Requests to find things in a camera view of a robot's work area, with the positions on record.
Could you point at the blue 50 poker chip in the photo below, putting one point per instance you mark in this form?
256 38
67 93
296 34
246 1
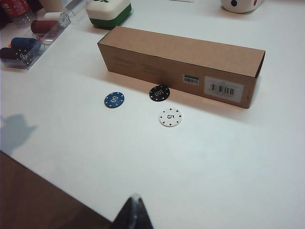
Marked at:
114 99

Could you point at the white 5 poker chip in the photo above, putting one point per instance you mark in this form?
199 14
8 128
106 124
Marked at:
170 117

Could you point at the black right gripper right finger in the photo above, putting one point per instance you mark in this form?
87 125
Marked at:
141 217

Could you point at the brown cardboard box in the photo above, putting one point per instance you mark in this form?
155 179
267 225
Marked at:
181 62

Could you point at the blue poker chip stack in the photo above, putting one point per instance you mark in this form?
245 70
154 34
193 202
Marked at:
25 44

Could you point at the green and white mahjong block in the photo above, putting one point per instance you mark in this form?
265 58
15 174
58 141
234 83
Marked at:
109 13

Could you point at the large white dice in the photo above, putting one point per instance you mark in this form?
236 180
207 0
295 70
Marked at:
240 6

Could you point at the black 100 poker chip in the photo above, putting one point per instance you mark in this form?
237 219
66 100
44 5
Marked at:
159 93

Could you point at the clear plastic chip tray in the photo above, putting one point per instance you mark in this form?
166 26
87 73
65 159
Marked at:
47 45

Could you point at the red can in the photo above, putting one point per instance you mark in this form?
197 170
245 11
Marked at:
13 7

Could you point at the white poker chip stack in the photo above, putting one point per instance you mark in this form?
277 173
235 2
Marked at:
58 19

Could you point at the red poker chip stack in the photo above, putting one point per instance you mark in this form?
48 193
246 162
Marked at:
44 26

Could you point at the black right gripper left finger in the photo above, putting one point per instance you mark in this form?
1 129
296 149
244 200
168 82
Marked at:
125 217

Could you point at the black poker chip stack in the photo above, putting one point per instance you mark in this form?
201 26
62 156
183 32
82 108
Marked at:
16 56

